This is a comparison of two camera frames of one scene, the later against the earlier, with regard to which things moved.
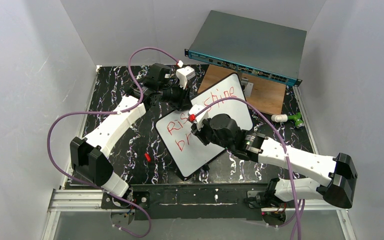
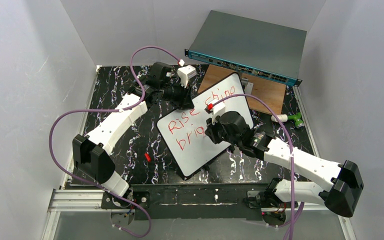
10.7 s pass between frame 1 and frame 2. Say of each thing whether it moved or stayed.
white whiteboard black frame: stayed
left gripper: stayed
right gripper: moved
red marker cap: stayed
